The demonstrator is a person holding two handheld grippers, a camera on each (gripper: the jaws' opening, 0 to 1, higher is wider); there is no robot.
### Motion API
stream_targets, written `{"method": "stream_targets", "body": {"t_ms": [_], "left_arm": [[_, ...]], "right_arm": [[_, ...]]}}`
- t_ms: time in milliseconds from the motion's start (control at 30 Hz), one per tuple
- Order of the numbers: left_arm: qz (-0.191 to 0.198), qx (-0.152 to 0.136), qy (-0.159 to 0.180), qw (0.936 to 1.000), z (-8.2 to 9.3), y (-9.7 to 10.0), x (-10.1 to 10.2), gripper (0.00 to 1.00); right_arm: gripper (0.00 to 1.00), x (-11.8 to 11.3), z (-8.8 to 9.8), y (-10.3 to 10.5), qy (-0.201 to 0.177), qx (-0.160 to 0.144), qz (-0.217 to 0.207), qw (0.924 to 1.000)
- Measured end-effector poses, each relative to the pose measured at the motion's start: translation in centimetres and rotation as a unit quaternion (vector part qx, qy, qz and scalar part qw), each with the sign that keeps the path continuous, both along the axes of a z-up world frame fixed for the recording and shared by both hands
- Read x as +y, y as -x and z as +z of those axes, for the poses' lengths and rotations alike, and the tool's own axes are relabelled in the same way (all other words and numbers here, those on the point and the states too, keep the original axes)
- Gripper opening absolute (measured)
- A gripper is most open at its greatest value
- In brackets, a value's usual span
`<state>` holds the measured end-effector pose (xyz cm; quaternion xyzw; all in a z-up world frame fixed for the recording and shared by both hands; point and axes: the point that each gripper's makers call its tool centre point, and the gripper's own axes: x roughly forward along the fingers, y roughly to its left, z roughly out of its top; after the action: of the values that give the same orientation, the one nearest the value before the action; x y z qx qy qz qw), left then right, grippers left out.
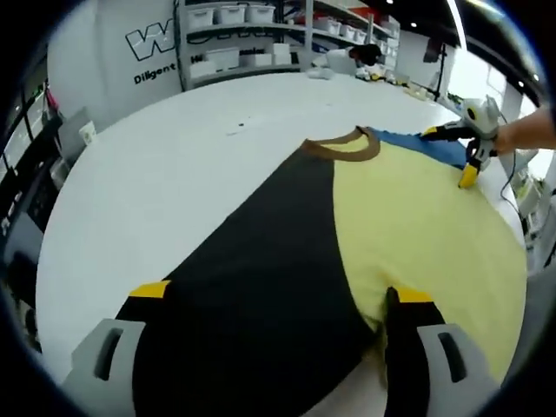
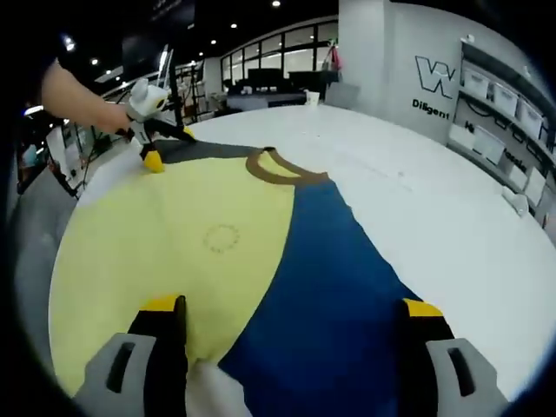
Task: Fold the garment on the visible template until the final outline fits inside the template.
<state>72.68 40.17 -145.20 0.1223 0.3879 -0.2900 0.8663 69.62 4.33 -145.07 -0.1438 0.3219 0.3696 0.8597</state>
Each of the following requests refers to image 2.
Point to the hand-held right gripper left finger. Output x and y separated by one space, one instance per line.
160 347

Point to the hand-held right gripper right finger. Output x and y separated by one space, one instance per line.
421 347

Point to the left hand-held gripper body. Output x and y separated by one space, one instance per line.
145 102

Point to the yellow blue grey garment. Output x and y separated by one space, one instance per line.
182 243

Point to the person's left hand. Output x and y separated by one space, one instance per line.
113 118

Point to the black tripod stand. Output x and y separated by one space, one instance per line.
175 87

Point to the dark office desk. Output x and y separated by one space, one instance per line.
278 93

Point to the round ceiling spot lights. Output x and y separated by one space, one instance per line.
276 3

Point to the small white table object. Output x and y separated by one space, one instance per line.
516 200

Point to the grey office chair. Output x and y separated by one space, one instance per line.
343 93

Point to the red hanging cloth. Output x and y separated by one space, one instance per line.
335 56

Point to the row of white storage bins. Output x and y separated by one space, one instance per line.
478 80

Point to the grey metal shelving unit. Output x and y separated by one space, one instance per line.
478 50

